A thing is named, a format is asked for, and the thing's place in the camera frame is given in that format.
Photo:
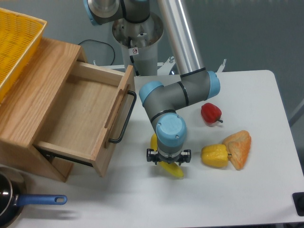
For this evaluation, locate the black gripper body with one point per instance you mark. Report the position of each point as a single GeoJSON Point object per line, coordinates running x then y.
{"type": "Point", "coordinates": [169, 157]}

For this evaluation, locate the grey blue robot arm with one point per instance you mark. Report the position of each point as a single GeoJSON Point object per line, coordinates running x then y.
{"type": "Point", "coordinates": [196, 83]}

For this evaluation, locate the orange bread piece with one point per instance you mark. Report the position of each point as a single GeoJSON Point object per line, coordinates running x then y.
{"type": "Point", "coordinates": [238, 146]}

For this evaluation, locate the yellow banana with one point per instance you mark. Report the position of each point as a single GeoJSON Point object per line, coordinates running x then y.
{"type": "Point", "coordinates": [173, 169]}

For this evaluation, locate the black drawer handle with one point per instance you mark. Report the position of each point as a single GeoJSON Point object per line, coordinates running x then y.
{"type": "Point", "coordinates": [119, 139]}

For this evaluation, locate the yellow bell pepper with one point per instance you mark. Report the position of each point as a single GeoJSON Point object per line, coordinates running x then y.
{"type": "Point", "coordinates": [215, 155]}

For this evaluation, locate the red bell pepper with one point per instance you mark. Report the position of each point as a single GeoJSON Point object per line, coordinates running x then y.
{"type": "Point", "coordinates": [211, 114]}

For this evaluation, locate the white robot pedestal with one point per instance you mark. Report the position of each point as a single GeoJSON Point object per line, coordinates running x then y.
{"type": "Point", "coordinates": [142, 54]}

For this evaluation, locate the wooden drawer cabinet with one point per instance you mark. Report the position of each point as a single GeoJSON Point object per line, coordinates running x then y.
{"type": "Point", "coordinates": [27, 104]}

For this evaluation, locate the open wooden drawer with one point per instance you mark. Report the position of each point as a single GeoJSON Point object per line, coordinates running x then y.
{"type": "Point", "coordinates": [90, 108]}

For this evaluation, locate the black object table corner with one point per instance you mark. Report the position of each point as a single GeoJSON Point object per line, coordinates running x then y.
{"type": "Point", "coordinates": [298, 198]}

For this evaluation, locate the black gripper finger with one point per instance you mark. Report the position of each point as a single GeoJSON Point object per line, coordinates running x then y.
{"type": "Point", "coordinates": [184, 157]}
{"type": "Point", "coordinates": [152, 156]}

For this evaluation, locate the yellow plastic basket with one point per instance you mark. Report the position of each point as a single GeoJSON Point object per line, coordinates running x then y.
{"type": "Point", "coordinates": [20, 35]}

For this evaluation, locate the black pan blue handle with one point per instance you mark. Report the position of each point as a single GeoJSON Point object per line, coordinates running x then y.
{"type": "Point", "coordinates": [14, 196]}

